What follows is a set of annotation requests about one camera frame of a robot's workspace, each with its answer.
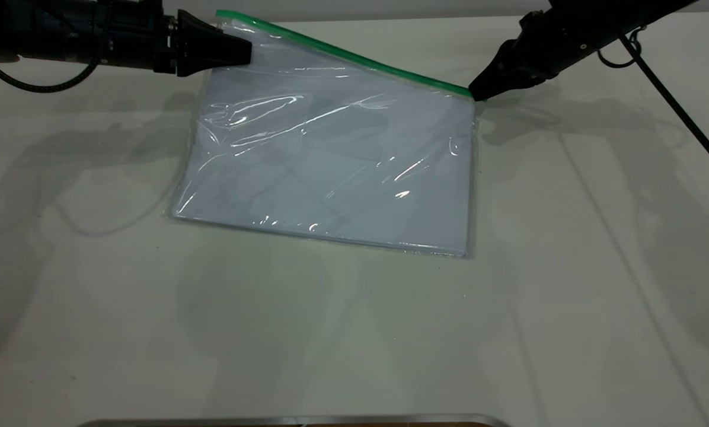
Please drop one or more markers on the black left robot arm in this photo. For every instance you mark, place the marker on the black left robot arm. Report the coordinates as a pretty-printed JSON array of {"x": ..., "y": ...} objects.
[{"x": 40, "y": 26}]

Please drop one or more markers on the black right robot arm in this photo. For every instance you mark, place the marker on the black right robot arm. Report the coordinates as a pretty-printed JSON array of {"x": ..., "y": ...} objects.
[{"x": 621, "y": 18}]

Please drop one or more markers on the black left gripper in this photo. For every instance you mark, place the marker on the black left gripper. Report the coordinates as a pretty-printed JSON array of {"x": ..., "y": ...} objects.
[{"x": 144, "y": 35}]

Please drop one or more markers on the white paper sheets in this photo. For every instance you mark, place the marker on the white paper sheets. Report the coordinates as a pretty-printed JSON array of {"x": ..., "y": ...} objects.
[{"x": 337, "y": 172}]

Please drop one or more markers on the clear plastic bag green zipper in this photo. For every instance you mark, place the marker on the clear plastic bag green zipper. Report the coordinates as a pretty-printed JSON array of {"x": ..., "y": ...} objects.
[{"x": 342, "y": 160}]

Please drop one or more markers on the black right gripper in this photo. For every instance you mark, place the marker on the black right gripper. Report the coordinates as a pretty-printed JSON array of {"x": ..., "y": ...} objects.
[{"x": 559, "y": 41}]

